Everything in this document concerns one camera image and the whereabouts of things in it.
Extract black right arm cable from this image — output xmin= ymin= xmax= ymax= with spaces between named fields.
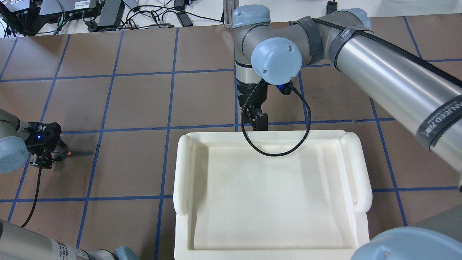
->
xmin=240 ymin=18 xmax=462 ymax=157

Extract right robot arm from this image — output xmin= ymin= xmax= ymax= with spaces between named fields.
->
xmin=232 ymin=5 xmax=461 ymax=174

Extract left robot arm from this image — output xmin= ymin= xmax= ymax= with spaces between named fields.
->
xmin=0 ymin=110 xmax=138 ymax=260

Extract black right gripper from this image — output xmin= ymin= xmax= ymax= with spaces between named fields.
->
xmin=236 ymin=80 xmax=268 ymax=131

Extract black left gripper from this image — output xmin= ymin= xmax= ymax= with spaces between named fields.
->
xmin=26 ymin=122 xmax=67 ymax=169

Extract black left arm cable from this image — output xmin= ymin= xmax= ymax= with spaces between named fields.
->
xmin=20 ymin=155 xmax=44 ymax=229

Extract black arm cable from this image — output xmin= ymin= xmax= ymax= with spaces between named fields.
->
xmin=20 ymin=155 xmax=44 ymax=229
xmin=240 ymin=18 xmax=462 ymax=157

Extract grey orange scissors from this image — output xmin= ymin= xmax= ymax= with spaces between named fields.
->
xmin=51 ymin=151 xmax=93 ymax=161

